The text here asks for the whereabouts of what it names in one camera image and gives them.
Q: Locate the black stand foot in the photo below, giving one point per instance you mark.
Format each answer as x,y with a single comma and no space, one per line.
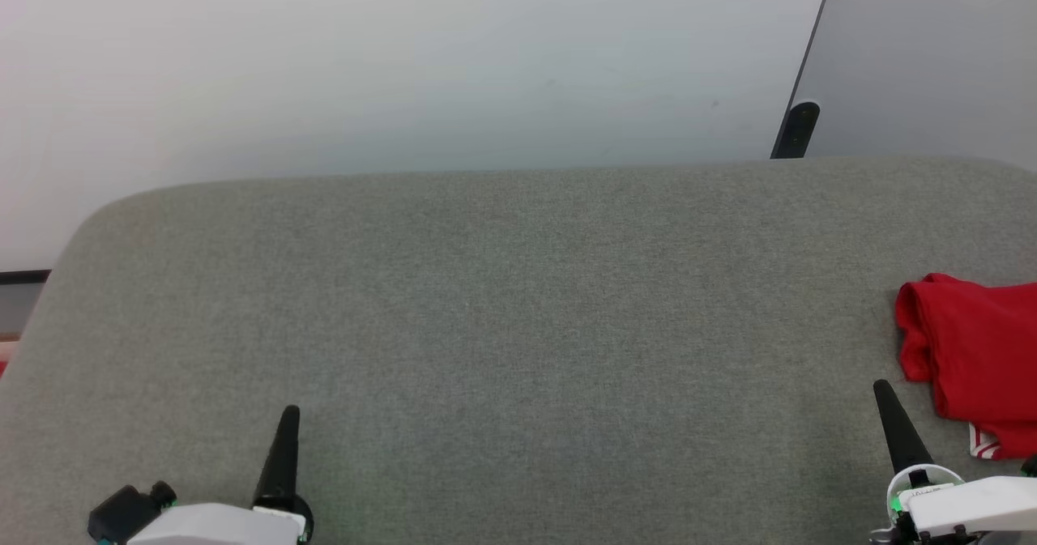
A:
798,130

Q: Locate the grey fabric sofa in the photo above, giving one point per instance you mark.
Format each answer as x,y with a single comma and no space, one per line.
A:
527,326

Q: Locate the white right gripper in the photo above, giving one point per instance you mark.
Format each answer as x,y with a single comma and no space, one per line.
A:
972,504

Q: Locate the dark baseboard strip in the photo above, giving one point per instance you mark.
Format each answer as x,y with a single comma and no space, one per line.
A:
23,276

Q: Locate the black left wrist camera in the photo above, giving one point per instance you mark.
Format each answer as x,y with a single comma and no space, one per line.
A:
125,513

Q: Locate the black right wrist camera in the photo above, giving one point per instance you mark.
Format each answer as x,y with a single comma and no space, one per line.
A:
1030,466

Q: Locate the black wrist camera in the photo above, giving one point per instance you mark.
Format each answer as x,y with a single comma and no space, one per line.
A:
125,513
1030,466

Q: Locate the red basketball jersey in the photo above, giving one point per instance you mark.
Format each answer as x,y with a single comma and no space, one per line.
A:
984,351

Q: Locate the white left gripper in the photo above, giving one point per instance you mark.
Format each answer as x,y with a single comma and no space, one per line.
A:
223,525

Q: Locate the grey partition panel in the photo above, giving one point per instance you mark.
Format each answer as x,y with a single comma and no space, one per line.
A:
932,59

